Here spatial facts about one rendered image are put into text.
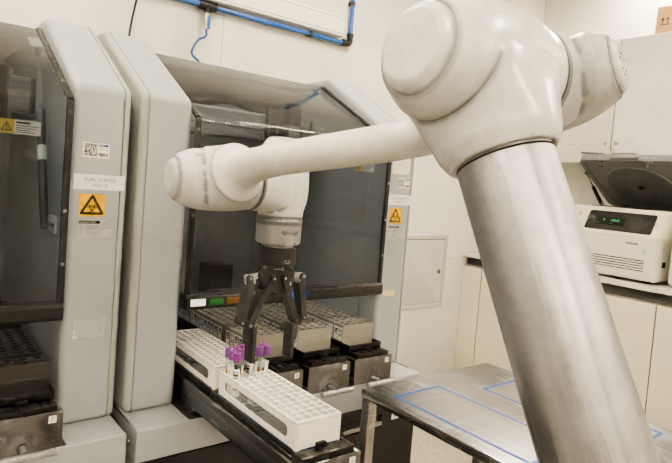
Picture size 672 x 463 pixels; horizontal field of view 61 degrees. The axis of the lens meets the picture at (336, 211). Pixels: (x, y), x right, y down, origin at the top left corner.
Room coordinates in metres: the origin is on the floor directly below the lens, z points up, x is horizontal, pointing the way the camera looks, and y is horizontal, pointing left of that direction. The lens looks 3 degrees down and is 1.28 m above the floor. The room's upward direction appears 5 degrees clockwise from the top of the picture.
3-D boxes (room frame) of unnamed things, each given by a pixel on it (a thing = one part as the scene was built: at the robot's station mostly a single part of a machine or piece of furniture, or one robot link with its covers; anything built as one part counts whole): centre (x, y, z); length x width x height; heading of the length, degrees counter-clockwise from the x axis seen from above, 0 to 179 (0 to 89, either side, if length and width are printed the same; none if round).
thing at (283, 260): (1.13, 0.11, 1.10); 0.08 x 0.07 x 0.09; 128
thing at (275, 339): (1.43, 0.16, 0.85); 0.12 x 0.02 x 0.06; 129
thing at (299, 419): (1.10, 0.09, 0.83); 0.30 x 0.10 x 0.06; 38
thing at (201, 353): (1.35, 0.28, 0.83); 0.30 x 0.10 x 0.06; 38
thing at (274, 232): (1.13, 0.11, 1.17); 0.09 x 0.09 x 0.06
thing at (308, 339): (1.52, 0.04, 0.85); 0.12 x 0.02 x 0.06; 128
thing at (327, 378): (1.71, 0.18, 0.78); 0.73 x 0.14 x 0.09; 38
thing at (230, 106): (1.66, 0.24, 1.28); 0.61 x 0.51 x 0.63; 128
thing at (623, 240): (3.12, -1.63, 1.22); 0.62 x 0.56 x 0.64; 126
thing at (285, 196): (1.12, 0.12, 1.28); 0.13 x 0.11 x 0.16; 133
